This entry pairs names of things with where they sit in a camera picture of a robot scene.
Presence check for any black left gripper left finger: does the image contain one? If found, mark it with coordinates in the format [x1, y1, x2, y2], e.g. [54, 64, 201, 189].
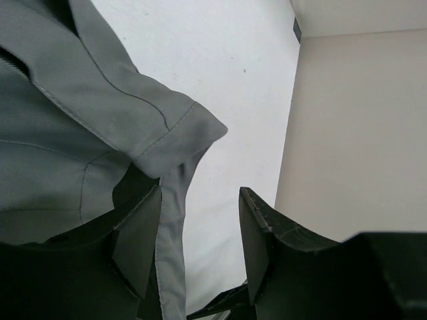
[1, 186, 161, 319]

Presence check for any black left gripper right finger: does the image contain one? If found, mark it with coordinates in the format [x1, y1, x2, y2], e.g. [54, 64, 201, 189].
[239, 187, 426, 319]

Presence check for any grey pleated skirt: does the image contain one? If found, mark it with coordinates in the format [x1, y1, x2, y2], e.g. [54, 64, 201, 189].
[1, 1, 227, 319]

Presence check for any blue label sticker right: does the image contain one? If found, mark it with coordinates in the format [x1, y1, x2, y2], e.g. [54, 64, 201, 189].
[293, 18, 302, 43]

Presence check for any aluminium table edge rail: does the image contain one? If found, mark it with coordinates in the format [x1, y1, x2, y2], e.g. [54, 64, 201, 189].
[187, 283, 250, 319]

